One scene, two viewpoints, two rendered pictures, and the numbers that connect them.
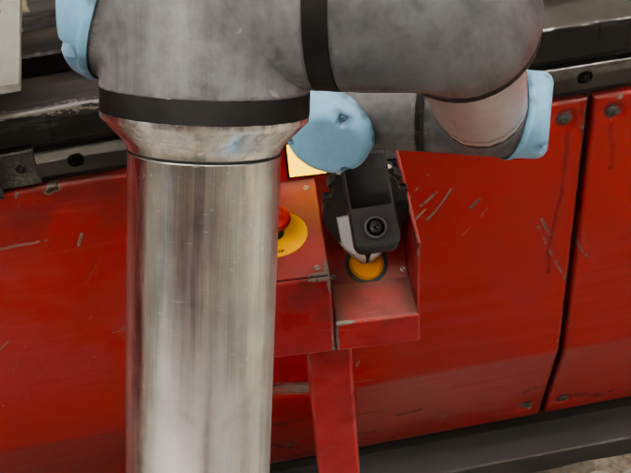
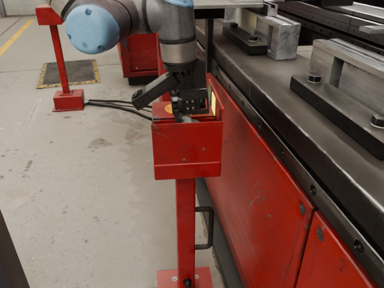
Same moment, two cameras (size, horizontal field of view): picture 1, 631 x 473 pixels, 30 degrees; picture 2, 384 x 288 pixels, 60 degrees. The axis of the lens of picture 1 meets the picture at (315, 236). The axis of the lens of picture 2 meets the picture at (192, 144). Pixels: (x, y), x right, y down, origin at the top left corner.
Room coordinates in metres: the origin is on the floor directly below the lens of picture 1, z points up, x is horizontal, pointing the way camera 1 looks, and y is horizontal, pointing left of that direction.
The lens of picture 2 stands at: (0.91, -0.75, 1.13)
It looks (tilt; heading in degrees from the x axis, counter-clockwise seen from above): 30 degrees down; 86
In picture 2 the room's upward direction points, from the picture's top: straight up
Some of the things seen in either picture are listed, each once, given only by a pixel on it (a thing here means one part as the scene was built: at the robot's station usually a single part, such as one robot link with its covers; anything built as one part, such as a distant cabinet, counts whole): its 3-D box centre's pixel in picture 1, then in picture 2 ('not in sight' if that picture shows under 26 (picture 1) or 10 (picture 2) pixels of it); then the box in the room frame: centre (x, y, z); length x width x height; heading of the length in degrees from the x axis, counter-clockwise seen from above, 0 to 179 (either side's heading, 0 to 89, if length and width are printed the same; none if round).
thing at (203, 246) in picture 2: not in sight; (203, 228); (0.99, 0.00, 0.40); 0.06 x 0.02 x 0.18; 2
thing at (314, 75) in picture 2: not in sight; (315, 78); (1.20, -0.12, 0.91); 0.03 x 0.03 x 0.02
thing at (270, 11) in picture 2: not in sight; (260, 6); (1.20, 0.37, 0.98); 0.20 x 0.03 x 0.03; 97
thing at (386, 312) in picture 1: (318, 243); (184, 127); (0.94, 0.00, 0.75); 0.20 x 0.16 x 0.18; 92
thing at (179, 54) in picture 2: not in sight; (179, 50); (0.93, -0.05, 0.95); 0.08 x 0.08 x 0.05
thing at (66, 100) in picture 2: not in sight; (59, 58); (0.03, 1.91, 0.41); 0.25 x 0.20 x 0.83; 7
